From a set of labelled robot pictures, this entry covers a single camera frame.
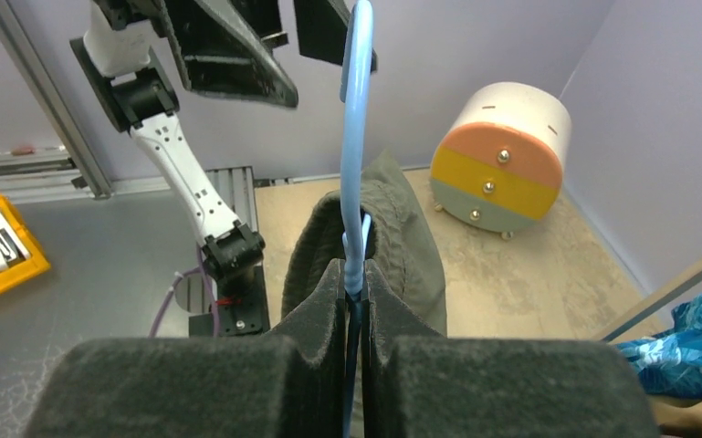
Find olive green shorts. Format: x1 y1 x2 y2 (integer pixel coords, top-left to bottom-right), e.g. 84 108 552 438
281 150 447 335

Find brown shorts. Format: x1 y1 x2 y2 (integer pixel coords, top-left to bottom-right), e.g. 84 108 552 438
648 396 702 437

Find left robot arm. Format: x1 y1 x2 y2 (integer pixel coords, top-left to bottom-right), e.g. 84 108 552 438
70 1 299 283

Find aluminium frame profile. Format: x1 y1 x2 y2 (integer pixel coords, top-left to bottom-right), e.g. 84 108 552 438
0 0 171 203

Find light blue hanger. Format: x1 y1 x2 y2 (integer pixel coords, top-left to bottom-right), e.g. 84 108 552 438
340 1 374 301

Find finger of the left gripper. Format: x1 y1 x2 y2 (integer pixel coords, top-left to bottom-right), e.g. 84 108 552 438
158 0 299 109
293 0 351 67

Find round pastel drawer box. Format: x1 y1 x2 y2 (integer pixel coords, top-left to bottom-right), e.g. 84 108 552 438
430 81 572 240

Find blue patterned shorts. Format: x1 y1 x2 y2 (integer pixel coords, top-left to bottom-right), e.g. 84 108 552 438
615 294 702 400

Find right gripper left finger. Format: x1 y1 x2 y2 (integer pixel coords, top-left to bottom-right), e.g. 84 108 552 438
25 260 345 437

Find yellow parts bin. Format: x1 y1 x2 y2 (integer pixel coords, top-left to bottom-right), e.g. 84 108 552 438
0 185 52 312

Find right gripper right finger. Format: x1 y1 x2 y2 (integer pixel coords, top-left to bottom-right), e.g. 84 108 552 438
361 261 659 437

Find wooden clothes rack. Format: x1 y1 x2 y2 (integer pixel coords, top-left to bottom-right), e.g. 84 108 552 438
591 258 702 342

